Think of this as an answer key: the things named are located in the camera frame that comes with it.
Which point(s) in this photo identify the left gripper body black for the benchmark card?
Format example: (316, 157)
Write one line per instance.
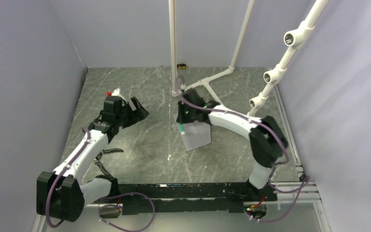
(124, 118)

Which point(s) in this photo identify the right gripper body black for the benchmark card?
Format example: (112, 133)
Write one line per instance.
(187, 114)

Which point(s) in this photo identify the green white glue stick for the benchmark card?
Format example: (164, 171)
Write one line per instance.
(182, 130)

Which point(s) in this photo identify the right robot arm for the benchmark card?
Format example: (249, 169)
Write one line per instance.
(267, 141)

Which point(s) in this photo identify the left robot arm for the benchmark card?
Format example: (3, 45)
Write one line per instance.
(59, 193)

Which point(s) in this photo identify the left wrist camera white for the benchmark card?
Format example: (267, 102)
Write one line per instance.
(116, 94)

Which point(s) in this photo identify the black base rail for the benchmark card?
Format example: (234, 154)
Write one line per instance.
(233, 197)

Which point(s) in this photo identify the white pvc pipe frame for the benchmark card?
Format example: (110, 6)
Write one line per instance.
(242, 33)

